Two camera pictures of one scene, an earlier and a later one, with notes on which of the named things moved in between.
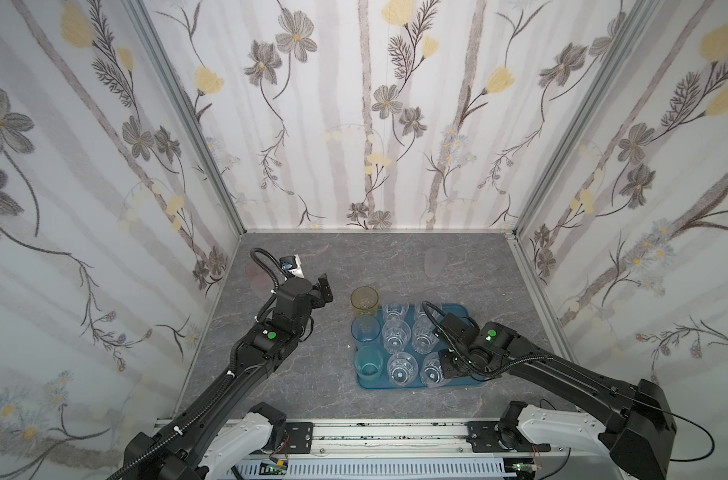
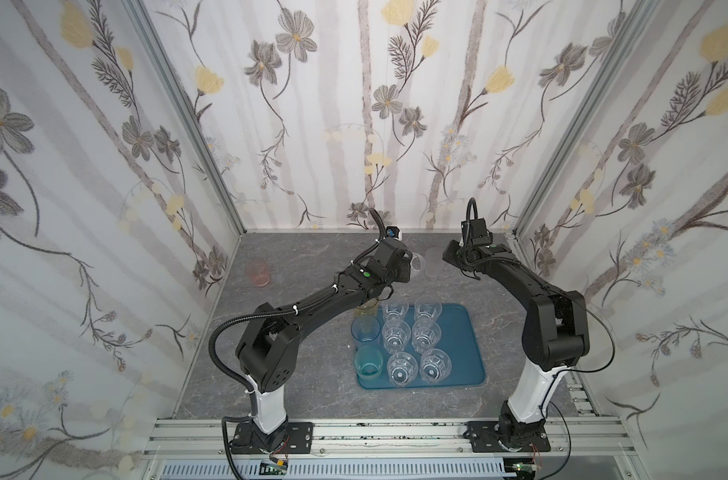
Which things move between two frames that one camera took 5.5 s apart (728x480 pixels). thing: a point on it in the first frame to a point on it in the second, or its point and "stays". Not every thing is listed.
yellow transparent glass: [364, 300] stays
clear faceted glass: [402, 369] stays
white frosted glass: [434, 261] stays
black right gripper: [450, 365] to [455, 255]
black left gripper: [319, 290] to [401, 264]
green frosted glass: [368, 363] stays
